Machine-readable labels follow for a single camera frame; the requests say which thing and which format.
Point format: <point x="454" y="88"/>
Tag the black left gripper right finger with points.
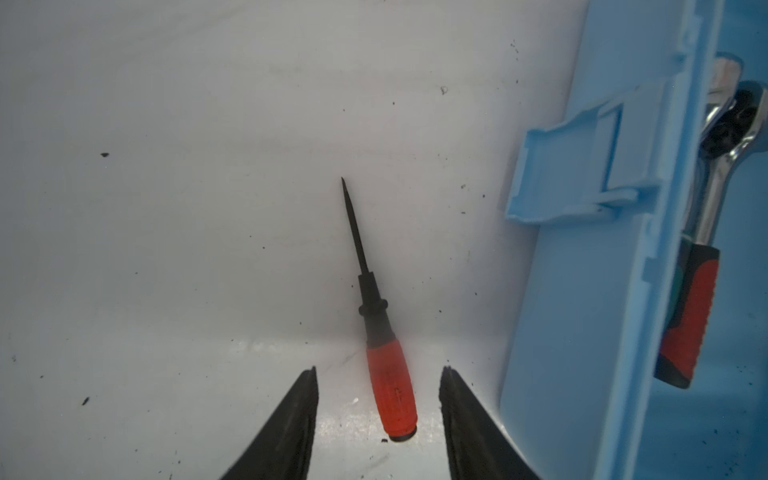
<point x="476" y="447"/>

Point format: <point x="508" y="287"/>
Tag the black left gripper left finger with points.
<point x="283" y="447"/>

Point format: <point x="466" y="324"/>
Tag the red handled small screwdriver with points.
<point x="390" y="378"/>

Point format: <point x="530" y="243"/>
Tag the blue plastic tool box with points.
<point x="607" y="189"/>

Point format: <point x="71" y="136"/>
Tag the large chrome ratchet wrench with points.
<point x="739" y="133"/>

